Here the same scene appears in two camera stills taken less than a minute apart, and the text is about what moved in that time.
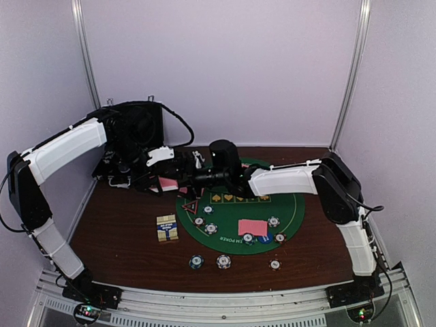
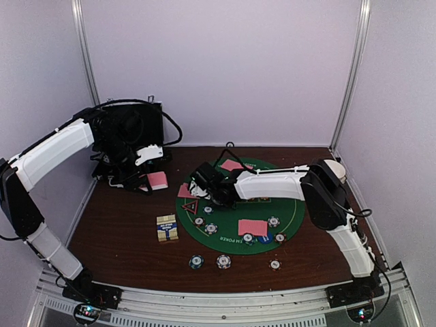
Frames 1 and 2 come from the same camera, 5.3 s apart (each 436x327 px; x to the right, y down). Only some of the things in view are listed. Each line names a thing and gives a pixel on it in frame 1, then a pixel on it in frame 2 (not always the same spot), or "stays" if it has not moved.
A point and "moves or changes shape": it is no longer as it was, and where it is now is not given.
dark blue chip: x=208 y=210 stays
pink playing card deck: x=168 y=184 moves or changes shape
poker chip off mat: x=196 y=261 stays
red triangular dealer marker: x=191 y=206 stays
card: x=257 y=227 stays
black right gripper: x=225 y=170 to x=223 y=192
